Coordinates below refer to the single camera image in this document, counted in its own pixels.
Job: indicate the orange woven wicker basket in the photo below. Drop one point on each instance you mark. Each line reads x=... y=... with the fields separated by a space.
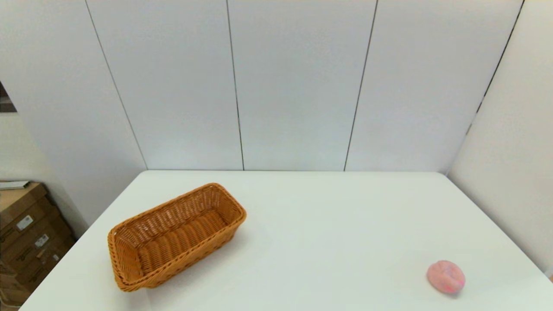
x=181 y=233

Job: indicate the pink peach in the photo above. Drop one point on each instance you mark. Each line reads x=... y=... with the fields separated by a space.
x=446 y=276

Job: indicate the brown cardboard box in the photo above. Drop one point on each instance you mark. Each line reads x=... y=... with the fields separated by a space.
x=30 y=242
x=11 y=296
x=17 y=202
x=41 y=268

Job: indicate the flat grey board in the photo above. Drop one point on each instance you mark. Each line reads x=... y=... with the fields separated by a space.
x=13 y=185

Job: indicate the dark background shelf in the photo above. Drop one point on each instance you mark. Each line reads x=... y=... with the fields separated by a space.
x=5 y=103

